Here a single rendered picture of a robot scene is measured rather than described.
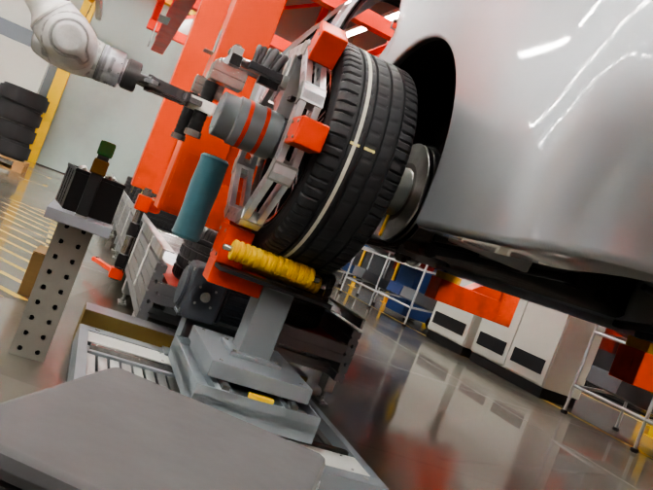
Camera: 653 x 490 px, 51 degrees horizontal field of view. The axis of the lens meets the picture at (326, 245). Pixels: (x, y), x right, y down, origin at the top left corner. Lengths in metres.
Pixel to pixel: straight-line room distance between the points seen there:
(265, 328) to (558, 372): 4.94
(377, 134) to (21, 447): 1.27
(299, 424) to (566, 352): 4.99
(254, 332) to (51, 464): 1.36
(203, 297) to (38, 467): 1.58
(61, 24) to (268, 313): 0.95
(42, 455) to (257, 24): 1.96
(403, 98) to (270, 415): 0.91
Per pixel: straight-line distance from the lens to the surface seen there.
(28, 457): 0.71
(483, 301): 5.16
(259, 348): 2.02
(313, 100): 1.76
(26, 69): 12.99
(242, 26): 2.46
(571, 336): 6.70
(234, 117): 1.92
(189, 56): 4.38
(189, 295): 2.23
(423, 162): 2.07
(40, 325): 2.14
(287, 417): 1.89
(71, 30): 1.56
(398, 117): 1.81
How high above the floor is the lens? 0.62
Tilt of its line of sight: level
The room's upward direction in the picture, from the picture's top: 21 degrees clockwise
